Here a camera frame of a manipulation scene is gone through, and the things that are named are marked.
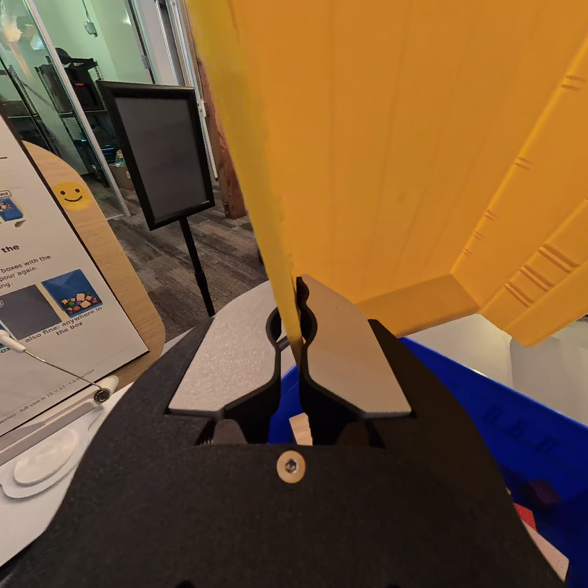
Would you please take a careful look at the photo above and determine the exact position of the blue plastic box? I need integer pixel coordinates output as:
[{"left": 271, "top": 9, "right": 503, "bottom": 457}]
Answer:
[{"left": 268, "top": 337, "right": 588, "bottom": 588}]

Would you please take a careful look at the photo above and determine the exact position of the black equipment shelf rack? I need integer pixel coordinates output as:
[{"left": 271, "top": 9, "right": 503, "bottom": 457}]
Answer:
[{"left": 34, "top": 55, "right": 111, "bottom": 189}]

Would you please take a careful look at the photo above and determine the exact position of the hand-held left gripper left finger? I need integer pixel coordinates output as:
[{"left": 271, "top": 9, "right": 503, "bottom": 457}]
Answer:
[{"left": 168, "top": 280, "right": 283, "bottom": 439}]

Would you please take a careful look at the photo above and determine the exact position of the pile of wooden cubes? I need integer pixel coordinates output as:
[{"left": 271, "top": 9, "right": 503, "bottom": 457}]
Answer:
[{"left": 289, "top": 413, "right": 570, "bottom": 582}]

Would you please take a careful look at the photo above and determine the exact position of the yellow plastic box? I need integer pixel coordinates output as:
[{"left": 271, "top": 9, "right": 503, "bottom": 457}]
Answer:
[{"left": 186, "top": 0, "right": 588, "bottom": 366}]

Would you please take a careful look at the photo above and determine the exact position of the printed instruction sheet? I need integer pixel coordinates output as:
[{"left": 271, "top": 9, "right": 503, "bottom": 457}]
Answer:
[{"left": 0, "top": 112, "right": 150, "bottom": 437}]

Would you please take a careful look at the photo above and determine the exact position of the brown cardboard box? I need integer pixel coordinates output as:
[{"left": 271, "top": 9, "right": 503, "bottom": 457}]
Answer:
[{"left": 110, "top": 163, "right": 136, "bottom": 191}]

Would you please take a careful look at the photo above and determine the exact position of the white stand base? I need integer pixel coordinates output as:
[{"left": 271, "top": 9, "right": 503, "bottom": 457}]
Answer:
[{"left": 0, "top": 140, "right": 167, "bottom": 568}]

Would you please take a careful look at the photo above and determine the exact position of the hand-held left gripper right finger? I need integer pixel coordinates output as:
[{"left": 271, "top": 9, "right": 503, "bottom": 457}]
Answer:
[{"left": 296, "top": 275, "right": 413, "bottom": 439}]

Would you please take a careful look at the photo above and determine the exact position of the yellow smiley sticker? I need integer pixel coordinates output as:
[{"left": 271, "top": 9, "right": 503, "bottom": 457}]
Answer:
[{"left": 50, "top": 180, "right": 95, "bottom": 212}]

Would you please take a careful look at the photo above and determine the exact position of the black framed sign stand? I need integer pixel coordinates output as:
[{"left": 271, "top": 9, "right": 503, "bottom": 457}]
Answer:
[{"left": 96, "top": 80, "right": 217, "bottom": 319}]

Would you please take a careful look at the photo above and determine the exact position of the wooden pillar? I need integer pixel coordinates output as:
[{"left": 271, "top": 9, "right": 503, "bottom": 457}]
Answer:
[{"left": 193, "top": 28, "right": 246, "bottom": 220}]

